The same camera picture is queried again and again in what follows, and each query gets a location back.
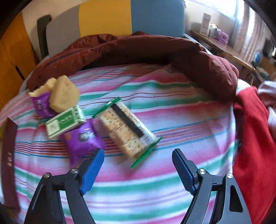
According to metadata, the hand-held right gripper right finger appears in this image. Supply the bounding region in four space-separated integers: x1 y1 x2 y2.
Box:
173 149 252 224

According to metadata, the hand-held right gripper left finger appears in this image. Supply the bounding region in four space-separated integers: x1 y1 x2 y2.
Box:
24 148 105 224

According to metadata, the purple snack packet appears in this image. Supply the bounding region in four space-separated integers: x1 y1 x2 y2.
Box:
59 119 106 167
30 93 58 118

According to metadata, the green-ended cracker packet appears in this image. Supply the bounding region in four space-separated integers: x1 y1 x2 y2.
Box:
93 97 162 169

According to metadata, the small green white box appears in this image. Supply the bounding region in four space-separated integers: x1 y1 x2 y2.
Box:
45 105 85 139

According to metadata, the gold metal tin tray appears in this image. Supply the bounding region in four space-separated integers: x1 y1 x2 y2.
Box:
0 117 20 210

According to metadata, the yellow foam sponge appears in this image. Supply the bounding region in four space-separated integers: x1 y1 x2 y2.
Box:
28 78 57 97
49 75 81 113

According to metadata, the striped bed sheet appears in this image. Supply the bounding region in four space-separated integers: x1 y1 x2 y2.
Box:
0 61 242 224

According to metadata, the red cloth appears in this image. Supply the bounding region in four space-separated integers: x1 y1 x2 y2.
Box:
232 86 276 224

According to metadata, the pale pink white garment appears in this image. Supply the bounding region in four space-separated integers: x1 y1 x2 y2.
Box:
258 81 276 132

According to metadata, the maroon padded jacket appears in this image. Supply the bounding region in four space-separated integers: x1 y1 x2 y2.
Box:
27 31 240 101

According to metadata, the wooden desk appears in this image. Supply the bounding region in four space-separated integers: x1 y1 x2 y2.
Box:
190 30 256 71

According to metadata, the cluttered side shelf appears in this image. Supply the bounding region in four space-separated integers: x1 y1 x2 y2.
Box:
251 39 276 82

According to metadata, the purple box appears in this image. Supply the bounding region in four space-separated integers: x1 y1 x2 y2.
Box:
216 29 229 44

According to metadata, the orange wooden wardrobe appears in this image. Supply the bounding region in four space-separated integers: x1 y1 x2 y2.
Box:
0 13 40 110

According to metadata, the small white drawer box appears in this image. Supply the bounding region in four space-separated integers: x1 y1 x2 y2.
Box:
199 12 213 36

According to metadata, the tricolour padded headboard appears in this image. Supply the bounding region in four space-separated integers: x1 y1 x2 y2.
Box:
46 0 185 59

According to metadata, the pale striped curtain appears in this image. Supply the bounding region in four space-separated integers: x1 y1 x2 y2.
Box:
234 0 270 58

